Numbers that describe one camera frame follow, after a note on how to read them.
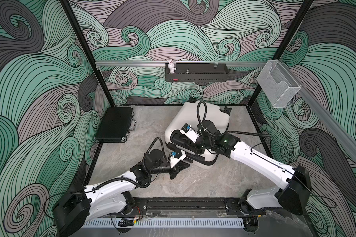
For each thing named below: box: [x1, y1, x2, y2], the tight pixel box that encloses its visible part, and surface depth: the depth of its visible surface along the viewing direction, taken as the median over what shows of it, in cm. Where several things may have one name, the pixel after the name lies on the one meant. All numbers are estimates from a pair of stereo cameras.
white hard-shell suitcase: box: [164, 96, 232, 170], surface depth 79 cm
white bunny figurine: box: [167, 58, 177, 74], surface depth 90 cm
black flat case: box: [93, 107, 137, 144], surface depth 106 cm
